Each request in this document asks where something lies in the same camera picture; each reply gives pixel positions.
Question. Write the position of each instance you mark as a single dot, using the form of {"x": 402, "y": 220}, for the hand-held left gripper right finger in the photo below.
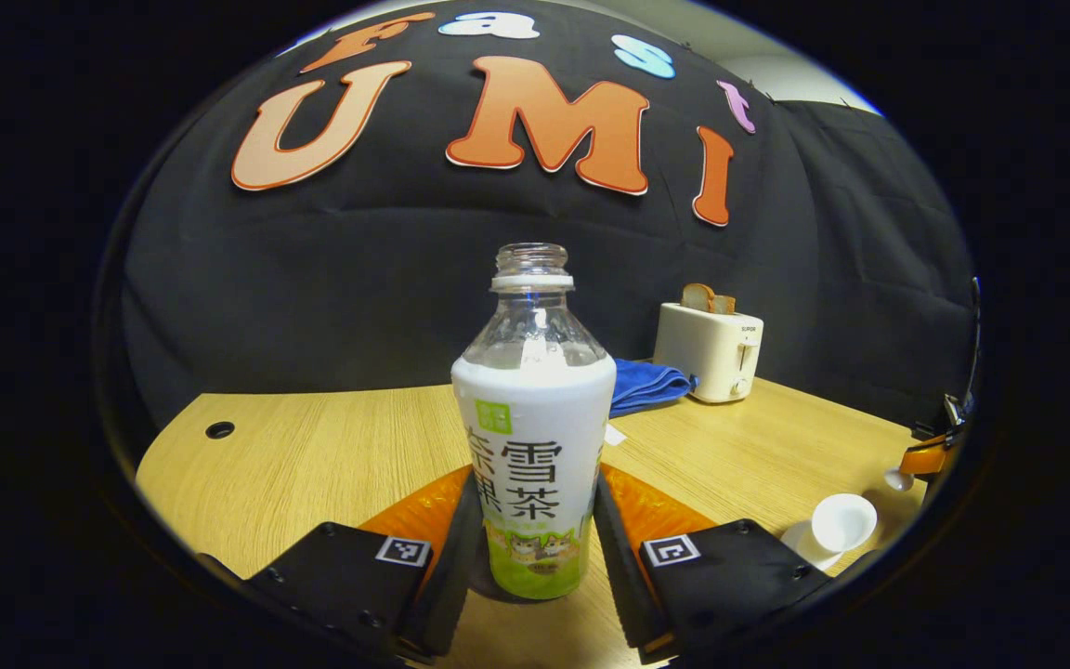
{"x": 623, "y": 585}

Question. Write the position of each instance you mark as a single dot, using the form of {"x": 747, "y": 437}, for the white teacup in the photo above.
{"x": 843, "y": 520}

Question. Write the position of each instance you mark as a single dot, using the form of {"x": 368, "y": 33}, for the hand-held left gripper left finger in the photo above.
{"x": 451, "y": 585}

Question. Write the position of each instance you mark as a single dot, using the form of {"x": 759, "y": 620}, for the white toaster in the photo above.
{"x": 707, "y": 353}

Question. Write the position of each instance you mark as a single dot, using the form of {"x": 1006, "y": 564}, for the white saucer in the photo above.
{"x": 800, "y": 544}

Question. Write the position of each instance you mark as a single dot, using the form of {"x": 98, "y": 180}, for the black backdrop cloth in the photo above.
{"x": 358, "y": 269}

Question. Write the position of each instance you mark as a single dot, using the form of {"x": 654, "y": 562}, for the toast slice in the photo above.
{"x": 725, "y": 305}
{"x": 698, "y": 297}

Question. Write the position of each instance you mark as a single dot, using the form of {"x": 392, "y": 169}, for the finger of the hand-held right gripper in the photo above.
{"x": 927, "y": 457}

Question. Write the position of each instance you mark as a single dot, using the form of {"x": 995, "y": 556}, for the blue towel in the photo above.
{"x": 646, "y": 383}

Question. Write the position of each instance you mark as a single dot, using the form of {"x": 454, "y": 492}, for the clear water bottle white label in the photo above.
{"x": 535, "y": 418}

